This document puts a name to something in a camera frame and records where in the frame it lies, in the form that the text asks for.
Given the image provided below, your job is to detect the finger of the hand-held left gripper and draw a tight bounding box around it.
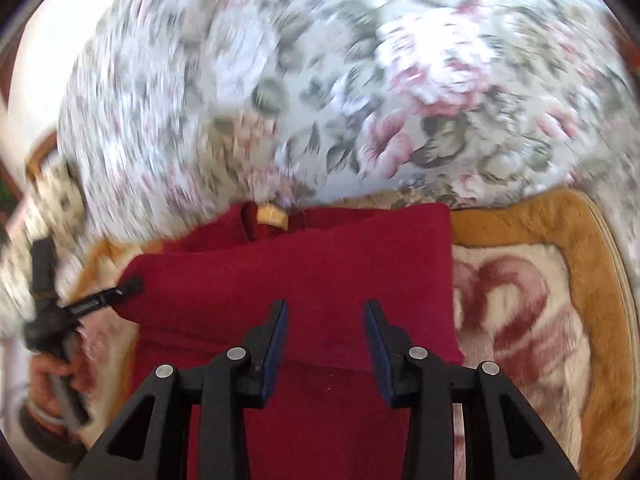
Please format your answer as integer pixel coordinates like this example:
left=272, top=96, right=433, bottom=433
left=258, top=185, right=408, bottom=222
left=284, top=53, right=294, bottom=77
left=62, top=279, right=144, bottom=320

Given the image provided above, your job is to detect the floral bedsheet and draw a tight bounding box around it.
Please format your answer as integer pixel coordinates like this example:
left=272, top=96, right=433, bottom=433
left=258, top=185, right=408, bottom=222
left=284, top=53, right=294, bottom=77
left=0, top=0, right=637, bottom=338

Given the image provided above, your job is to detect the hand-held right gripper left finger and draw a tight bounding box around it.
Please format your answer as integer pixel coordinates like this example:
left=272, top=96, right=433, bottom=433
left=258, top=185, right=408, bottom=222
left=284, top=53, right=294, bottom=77
left=70, top=300, right=290, bottom=480

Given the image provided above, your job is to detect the wooden frame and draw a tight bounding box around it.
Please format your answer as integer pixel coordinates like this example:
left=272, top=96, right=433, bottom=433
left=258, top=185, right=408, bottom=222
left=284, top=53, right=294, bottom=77
left=24, top=129, right=62, bottom=183

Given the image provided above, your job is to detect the person's left hand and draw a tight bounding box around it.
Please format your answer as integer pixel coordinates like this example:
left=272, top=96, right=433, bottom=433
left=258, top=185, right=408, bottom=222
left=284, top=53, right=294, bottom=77
left=29, top=347, right=96, bottom=423

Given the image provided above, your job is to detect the orange and cream plush blanket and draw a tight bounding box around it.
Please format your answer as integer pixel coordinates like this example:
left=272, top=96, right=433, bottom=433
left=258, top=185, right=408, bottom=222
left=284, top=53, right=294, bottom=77
left=62, top=187, right=637, bottom=480

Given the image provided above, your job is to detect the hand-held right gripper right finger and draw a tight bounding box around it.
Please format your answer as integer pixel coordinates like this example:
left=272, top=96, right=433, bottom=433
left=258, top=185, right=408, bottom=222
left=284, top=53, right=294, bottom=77
left=364, top=300, right=581, bottom=480

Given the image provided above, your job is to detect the person's left forearm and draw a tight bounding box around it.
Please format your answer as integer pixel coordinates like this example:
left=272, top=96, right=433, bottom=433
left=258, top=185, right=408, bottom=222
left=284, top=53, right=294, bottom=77
left=17, top=400, right=88, bottom=466

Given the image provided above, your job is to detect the dark red fleece garment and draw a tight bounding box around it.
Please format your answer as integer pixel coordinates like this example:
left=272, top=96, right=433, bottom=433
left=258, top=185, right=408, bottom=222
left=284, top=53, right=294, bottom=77
left=112, top=200, right=466, bottom=480

